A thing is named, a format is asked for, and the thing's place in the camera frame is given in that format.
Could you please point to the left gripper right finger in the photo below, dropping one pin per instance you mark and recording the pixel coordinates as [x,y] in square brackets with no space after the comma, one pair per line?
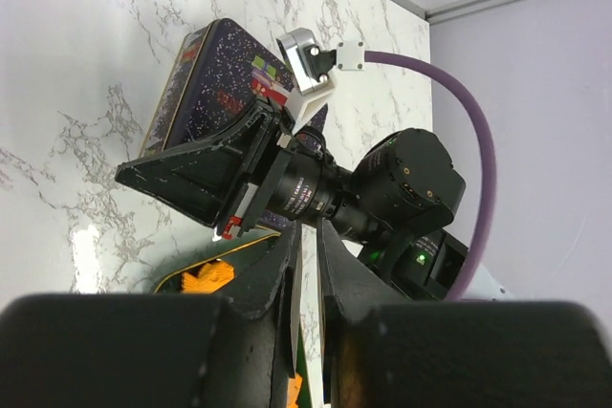
[384,350]

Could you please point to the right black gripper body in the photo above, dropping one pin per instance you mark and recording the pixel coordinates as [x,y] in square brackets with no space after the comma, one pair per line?
[405,184]

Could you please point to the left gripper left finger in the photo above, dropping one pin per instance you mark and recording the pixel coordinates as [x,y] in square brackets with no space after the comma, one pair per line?
[232,348]

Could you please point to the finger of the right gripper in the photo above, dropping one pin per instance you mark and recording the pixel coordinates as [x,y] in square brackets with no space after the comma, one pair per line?
[202,179]

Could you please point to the gold tin lid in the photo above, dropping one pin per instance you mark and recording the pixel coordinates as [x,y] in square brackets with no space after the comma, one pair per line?
[231,70]

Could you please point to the square cookie tin box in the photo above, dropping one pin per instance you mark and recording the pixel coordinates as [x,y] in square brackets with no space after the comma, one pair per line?
[172,95]

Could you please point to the black rectangular tray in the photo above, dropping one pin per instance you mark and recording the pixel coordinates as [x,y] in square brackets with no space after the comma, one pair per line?
[242,253]

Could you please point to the pink round cookie upper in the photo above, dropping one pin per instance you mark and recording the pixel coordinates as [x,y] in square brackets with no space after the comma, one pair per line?
[293,390]

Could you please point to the orange fish cookie upper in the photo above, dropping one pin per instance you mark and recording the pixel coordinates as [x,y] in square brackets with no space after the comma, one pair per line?
[208,278]

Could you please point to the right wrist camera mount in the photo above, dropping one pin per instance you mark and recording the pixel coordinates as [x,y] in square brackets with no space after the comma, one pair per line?
[312,68]

